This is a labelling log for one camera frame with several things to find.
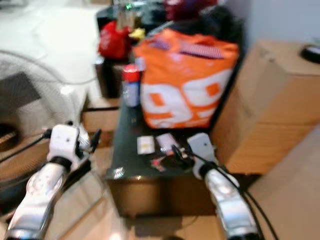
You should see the large cardboard box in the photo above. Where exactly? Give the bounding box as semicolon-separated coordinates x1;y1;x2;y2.
209;39;320;176

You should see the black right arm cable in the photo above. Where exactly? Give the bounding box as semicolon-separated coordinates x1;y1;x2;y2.
194;152;281;240

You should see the white card with pink edge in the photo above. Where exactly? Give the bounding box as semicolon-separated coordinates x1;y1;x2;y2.
155;132;177;154

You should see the red pouch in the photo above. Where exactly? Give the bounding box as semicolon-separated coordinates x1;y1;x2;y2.
98;20;134;61

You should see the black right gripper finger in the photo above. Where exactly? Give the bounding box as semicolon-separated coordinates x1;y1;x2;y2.
169;144;186;169

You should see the dark red cloth bundle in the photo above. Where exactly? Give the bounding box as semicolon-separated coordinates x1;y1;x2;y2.
163;0;219;22

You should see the small white card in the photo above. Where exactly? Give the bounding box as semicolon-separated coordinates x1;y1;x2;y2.
137;135;156;155

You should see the spray can with red cap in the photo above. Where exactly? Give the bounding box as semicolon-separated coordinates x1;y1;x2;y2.
122;64;141;108

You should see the small yellow toy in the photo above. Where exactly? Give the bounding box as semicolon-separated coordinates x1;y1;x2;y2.
129;27;146;42

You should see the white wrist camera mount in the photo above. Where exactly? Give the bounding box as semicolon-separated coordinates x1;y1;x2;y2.
186;132;217;172
46;123;81;169

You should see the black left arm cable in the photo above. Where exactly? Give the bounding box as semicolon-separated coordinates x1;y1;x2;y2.
0;130;54;164

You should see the orange and white bag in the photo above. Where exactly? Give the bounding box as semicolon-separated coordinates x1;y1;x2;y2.
132;28;240;130

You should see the low cardboard box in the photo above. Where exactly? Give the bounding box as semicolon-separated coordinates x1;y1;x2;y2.
246;125;320;240

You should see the small dark cabinet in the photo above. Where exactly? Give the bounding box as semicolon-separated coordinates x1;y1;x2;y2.
95;56;126;99

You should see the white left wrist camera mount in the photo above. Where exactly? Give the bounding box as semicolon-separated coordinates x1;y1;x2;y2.
46;123;81;169

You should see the black round object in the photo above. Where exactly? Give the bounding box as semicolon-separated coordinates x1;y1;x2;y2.
300;43;320;64

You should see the dark glossy table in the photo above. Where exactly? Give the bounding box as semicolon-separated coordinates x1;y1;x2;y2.
105;80;246;219

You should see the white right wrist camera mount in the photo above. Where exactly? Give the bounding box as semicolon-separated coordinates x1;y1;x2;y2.
186;132;217;172

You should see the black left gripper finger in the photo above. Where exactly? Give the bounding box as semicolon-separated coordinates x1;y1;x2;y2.
89;128;104;152

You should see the white standing fan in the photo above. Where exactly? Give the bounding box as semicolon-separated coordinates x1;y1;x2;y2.
0;50;88;216

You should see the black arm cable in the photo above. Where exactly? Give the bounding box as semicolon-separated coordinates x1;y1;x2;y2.
194;152;281;240
0;130;54;164

